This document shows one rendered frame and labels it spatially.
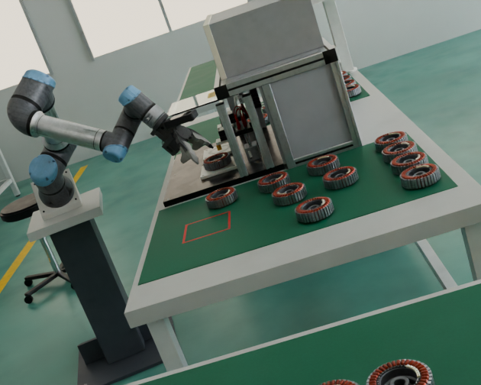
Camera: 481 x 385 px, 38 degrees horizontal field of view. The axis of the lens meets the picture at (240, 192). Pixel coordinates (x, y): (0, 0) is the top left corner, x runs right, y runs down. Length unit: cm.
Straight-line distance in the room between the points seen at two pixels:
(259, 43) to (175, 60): 494
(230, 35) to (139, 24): 494
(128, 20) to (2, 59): 140
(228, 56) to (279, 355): 136
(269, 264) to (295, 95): 82
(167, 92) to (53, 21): 136
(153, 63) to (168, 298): 574
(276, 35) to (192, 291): 107
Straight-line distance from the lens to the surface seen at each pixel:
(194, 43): 741
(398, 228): 183
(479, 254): 196
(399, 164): 215
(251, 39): 254
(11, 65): 779
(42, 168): 291
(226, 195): 236
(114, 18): 747
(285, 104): 248
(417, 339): 138
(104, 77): 758
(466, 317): 142
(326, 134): 252
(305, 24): 255
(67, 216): 300
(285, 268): 183
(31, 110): 256
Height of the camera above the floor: 151
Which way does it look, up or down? 18 degrees down
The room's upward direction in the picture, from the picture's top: 19 degrees counter-clockwise
